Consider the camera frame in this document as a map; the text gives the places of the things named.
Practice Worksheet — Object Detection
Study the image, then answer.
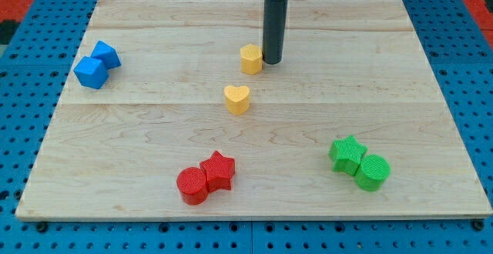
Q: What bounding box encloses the red star block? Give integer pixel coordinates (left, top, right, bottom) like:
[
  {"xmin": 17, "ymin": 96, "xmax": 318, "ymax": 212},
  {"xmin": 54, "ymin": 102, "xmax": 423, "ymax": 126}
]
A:
[{"xmin": 200, "ymin": 150, "xmax": 236, "ymax": 192}]

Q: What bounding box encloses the green star block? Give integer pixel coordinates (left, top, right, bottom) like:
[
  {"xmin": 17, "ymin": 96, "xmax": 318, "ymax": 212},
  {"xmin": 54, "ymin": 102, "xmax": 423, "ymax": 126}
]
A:
[{"xmin": 328, "ymin": 135, "xmax": 367, "ymax": 176}]

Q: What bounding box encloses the yellow heart block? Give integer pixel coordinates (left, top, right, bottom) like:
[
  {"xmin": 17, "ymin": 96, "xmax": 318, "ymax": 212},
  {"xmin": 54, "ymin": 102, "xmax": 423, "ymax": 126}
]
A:
[{"xmin": 223, "ymin": 85, "xmax": 250, "ymax": 115}]

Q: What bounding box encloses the yellow hexagon block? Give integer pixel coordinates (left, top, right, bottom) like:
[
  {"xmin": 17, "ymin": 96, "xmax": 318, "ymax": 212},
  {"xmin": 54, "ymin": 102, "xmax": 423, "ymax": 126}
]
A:
[{"xmin": 240, "ymin": 44, "xmax": 263, "ymax": 75}]

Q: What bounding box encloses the light wooden board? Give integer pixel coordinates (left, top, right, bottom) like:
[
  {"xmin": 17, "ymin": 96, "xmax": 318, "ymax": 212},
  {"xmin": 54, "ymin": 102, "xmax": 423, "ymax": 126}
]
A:
[{"xmin": 16, "ymin": 0, "xmax": 492, "ymax": 222}]

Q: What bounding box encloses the red cylinder block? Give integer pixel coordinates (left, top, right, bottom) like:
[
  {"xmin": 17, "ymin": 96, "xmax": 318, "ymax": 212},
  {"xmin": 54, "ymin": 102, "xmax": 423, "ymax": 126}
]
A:
[{"xmin": 176, "ymin": 167, "xmax": 209, "ymax": 206}]

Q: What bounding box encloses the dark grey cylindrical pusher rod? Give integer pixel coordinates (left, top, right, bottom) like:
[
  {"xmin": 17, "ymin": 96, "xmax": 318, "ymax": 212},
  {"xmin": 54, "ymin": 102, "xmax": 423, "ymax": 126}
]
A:
[{"xmin": 262, "ymin": 0, "xmax": 288, "ymax": 65}]

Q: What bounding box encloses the green cylinder block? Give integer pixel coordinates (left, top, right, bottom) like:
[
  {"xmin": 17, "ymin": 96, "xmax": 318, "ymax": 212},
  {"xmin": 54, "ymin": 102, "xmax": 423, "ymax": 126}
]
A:
[{"xmin": 354, "ymin": 155, "xmax": 391, "ymax": 192}]

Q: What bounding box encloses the blue cube block rear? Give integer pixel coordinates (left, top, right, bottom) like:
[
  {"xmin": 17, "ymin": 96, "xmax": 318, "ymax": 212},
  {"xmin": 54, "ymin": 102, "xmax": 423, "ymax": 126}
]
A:
[{"xmin": 91, "ymin": 41, "xmax": 121, "ymax": 69}]

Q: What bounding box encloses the blue cube block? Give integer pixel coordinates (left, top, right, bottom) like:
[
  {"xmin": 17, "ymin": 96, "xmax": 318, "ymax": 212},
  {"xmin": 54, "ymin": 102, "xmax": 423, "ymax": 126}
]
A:
[
  {"xmin": 74, "ymin": 56, "xmax": 109, "ymax": 89},
  {"xmin": 91, "ymin": 41, "xmax": 121, "ymax": 69}
]

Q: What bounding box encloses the blue cube block front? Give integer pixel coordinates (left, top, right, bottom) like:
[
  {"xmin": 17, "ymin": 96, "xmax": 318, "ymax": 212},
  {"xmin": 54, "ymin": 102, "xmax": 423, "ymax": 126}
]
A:
[{"xmin": 74, "ymin": 56, "xmax": 109, "ymax": 89}]

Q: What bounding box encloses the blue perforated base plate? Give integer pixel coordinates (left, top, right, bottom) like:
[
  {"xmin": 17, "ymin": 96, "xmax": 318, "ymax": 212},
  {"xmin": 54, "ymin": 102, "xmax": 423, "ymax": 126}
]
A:
[{"xmin": 1, "ymin": 0, "xmax": 492, "ymax": 253}]

